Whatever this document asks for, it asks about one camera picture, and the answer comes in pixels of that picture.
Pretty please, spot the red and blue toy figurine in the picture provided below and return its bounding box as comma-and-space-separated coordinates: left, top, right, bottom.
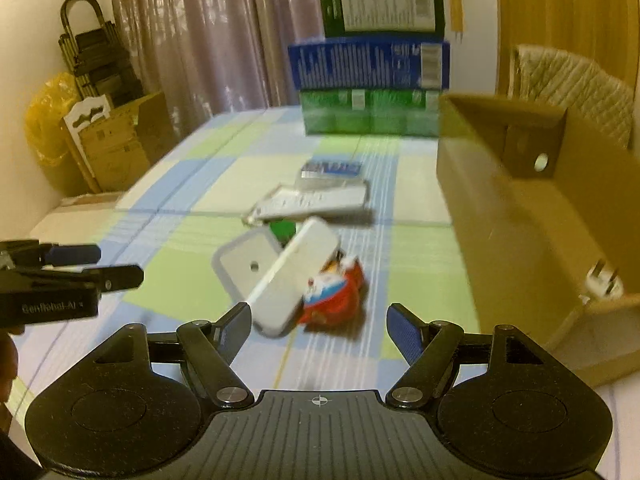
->
299, 251, 366, 332

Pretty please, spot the green wrapped tissue pack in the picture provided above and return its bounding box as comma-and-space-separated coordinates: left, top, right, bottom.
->
299, 88, 443, 137

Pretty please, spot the white carved board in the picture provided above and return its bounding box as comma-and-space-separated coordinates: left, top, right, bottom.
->
62, 95, 114, 132

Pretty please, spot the person's left hand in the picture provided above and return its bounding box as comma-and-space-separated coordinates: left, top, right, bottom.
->
0, 332, 19, 433

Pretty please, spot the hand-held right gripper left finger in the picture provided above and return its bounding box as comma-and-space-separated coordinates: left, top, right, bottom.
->
92, 302, 253, 408

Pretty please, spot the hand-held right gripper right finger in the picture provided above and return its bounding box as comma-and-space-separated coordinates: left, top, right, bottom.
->
385, 302, 548, 408

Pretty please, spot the dark green carton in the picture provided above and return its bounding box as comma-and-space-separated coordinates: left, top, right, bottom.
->
319, 0, 446, 39

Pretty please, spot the blue label tissue packet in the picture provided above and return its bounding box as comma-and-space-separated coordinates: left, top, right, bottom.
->
299, 160, 362, 192

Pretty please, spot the open cardboard carton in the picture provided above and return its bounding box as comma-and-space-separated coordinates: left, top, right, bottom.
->
60, 91, 177, 195

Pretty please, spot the white remote control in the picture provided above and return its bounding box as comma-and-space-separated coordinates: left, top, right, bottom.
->
242, 185, 370, 224

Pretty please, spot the white rectangular case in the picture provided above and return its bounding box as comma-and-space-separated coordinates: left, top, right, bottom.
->
248, 217, 341, 338

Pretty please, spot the pink curtain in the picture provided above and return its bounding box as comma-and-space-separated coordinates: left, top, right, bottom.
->
107, 0, 441, 133

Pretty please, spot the brown cardboard box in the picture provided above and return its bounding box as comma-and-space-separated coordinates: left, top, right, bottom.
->
436, 92, 640, 388

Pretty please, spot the yellow plastic bag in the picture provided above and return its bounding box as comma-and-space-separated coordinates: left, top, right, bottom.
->
25, 72, 85, 167

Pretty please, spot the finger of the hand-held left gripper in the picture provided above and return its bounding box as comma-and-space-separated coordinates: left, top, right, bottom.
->
0, 241, 101, 268
27, 265, 145, 293

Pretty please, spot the checked tablecloth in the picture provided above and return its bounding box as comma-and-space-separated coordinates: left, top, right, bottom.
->
7, 105, 483, 411

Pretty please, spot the yellow wall hanging strip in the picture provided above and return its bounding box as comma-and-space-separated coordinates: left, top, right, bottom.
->
448, 0, 464, 42

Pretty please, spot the wooden door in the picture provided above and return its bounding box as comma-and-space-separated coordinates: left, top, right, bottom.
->
494, 0, 640, 97

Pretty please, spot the small green object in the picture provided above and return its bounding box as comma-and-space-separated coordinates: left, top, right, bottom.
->
269, 220, 301, 247

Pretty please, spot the quilted beige chair cover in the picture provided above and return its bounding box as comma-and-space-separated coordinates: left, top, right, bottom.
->
509, 44, 637, 150

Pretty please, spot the white plug adapter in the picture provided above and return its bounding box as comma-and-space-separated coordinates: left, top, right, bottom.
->
584, 259, 626, 303

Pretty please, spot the blue carton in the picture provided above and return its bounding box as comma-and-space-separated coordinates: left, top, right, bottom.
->
288, 37, 451, 93

